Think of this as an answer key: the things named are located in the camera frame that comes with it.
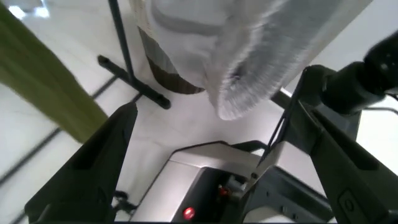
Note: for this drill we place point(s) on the green long-sleeved shirt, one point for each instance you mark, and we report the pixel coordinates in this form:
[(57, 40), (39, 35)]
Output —
[(37, 68)]

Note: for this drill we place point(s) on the white laundry basket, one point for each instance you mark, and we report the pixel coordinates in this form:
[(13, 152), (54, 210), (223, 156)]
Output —
[(174, 82)]

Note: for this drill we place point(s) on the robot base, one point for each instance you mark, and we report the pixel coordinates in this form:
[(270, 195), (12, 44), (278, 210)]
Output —
[(192, 174)]

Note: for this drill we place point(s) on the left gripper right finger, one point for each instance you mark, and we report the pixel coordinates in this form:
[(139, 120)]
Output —
[(357, 186)]

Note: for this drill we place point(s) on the pale grey shorts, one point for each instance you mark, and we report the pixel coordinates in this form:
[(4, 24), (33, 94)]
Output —
[(248, 62)]

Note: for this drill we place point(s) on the black clothes rack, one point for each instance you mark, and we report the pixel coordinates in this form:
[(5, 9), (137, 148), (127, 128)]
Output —
[(124, 46)]

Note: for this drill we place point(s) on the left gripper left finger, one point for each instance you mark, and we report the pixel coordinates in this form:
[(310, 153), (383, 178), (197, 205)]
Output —
[(87, 186)]

